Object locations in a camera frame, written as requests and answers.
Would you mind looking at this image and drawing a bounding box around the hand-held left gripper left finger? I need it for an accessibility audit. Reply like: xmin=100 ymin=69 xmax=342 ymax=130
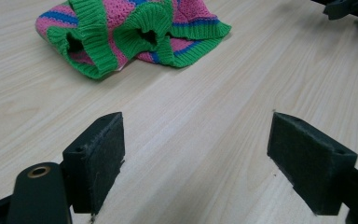
xmin=62 ymin=111 xmax=126 ymax=216

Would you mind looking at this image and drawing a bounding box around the pink green striped knitted sweater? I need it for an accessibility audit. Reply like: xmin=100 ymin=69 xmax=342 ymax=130
xmin=34 ymin=0 xmax=233 ymax=80

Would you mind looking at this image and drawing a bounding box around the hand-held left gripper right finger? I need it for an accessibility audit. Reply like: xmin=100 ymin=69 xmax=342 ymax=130
xmin=267 ymin=111 xmax=358 ymax=217

